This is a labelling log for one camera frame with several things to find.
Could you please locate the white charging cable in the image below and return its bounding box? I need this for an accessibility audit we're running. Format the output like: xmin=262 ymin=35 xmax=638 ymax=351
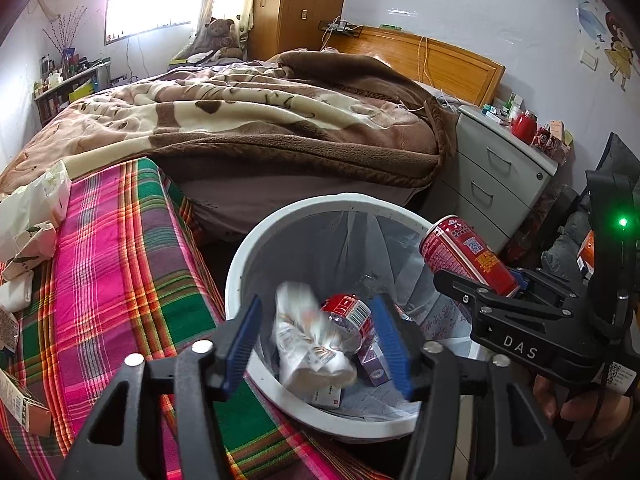
xmin=412 ymin=35 xmax=436 ymax=86

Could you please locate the pink green plaid cloth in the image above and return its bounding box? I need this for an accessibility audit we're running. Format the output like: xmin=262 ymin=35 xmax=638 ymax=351
xmin=0 ymin=157 xmax=381 ymax=480

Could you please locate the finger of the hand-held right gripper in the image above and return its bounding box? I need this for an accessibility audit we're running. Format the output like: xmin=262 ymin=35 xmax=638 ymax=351
xmin=433 ymin=269 xmax=576 ymax=326
xmin=510 ymin=267 xmax=588 ymax=306

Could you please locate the leaf printed paper bag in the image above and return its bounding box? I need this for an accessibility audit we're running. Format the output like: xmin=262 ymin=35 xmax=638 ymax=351
xmin=0 ymin=220 xmax=57 ymax=283

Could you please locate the bright window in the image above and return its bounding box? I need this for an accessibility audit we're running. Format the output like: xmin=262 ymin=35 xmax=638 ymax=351
xmin=104 ymin=0 xmax=201 ymax=46

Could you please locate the wooden bed headboard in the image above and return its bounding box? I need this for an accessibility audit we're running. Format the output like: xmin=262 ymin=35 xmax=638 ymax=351
xmin=330 ymin=25 xmax=506 ymax=108

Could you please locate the person's right hand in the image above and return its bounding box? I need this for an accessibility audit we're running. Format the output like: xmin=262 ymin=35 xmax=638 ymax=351
xmin=531 ymin=372 xmax=640 ymax=461

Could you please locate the red printed packet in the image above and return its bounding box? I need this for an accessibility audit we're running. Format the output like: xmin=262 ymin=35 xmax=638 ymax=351
xmin=534 ymin=127 xmax=571 ymax=166

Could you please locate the cluttered shelf with bottles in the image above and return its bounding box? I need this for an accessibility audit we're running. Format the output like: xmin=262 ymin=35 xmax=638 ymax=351
xmin=32 ymin=55 xmax=113 ymax=126

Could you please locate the orange white box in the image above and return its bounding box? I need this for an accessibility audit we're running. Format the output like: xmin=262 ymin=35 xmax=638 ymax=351
xmin=575 ymin=230 xmax=597 ymax=278

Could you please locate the crumpled white plastic bag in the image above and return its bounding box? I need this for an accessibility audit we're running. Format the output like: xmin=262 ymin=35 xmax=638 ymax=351
xmin=274 ymin=280 xmax=358 ymax=391

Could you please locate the brown printed small box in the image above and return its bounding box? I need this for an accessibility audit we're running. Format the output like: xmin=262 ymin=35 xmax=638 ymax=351
xmin=0 ymin=307 xmax=21 ymax=353

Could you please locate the brown beige printed blanket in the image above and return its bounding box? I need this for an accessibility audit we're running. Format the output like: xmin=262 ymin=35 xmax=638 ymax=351
xmin=0 ymin=47 xmax=458 ymax=196

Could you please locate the blue dolphin wall sticker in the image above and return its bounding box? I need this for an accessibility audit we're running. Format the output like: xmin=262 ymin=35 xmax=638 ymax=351
xmin=575 ymin=0 xmax=608 ymax=41

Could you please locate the brown teddy bear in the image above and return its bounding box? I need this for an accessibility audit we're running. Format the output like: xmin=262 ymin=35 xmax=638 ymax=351
xmin=197 ymin=17 xmax=246 ymax=61

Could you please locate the mauve bed sheet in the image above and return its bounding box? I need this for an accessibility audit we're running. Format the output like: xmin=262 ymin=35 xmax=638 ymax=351
xmin=177 ymin=170 xmax=431 ymax=241

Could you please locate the white round waste bin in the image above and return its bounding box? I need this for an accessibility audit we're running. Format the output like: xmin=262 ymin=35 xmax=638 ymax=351
xmin=224 ymin=194 xmax=473 ymax=443

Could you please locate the red drink can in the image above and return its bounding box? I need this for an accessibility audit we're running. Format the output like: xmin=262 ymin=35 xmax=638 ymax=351
xmin=419 ymin=215 xmax=521 ymax=298

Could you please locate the white small carton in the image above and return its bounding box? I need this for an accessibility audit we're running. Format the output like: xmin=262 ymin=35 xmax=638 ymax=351
xmin=307 ymin=382 xmax=346 ymax=408

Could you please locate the white purple medicine box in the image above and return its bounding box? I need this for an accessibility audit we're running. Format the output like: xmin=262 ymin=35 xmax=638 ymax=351
xmin=356 ymin=340 xmax=393 ymax=387

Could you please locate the cartoon girl wall sticker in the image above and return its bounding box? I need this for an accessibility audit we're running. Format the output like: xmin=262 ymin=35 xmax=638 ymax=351
xmin=602 ymin=10 xmax=640 ymax=93

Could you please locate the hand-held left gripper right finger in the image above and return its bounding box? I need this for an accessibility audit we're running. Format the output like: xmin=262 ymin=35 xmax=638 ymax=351
xmin=370 ymin=294 xmax=571 ymax=480

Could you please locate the beige long carton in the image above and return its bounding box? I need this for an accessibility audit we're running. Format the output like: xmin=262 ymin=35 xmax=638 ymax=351
xmin=0 ymin=367 xmax=53 ymax=438

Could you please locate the crushed bottle with red label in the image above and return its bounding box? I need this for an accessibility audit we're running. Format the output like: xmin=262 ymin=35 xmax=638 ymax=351
xmin=317 ymin=294 xmax=381 ymax=356

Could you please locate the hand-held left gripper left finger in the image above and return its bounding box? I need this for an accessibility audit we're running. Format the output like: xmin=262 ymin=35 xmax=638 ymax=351
xmin=57 ymin=294 xmax=263 ymax=480

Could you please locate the red jar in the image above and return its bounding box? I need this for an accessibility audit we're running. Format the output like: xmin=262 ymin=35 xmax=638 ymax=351
xmin=511 ymin=110 xmax=538 ymax=145

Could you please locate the grey cloth bag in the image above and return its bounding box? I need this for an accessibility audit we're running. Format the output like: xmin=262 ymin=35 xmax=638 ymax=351
xmin=540 ymin=210 xmax=593 ymax=281

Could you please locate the wooden wardrobe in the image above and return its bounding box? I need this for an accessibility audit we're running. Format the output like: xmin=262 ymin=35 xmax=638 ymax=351
xmin=247 ymin=0 xmax=351 ymax=61

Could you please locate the grey drawer nightstand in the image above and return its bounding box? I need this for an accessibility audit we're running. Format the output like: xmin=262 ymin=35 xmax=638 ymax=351
xmin=420 ymin=105 xmax=560 ymax=261

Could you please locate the clear plastic bin liner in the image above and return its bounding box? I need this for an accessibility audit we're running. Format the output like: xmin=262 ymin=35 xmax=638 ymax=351
xmin=245 ymin=207 xmax=471 ymax=421

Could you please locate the dry branch bouquet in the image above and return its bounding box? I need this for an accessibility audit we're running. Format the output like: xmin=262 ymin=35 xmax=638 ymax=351
xmin=42 ymin=6 xmax=88 ymax=58

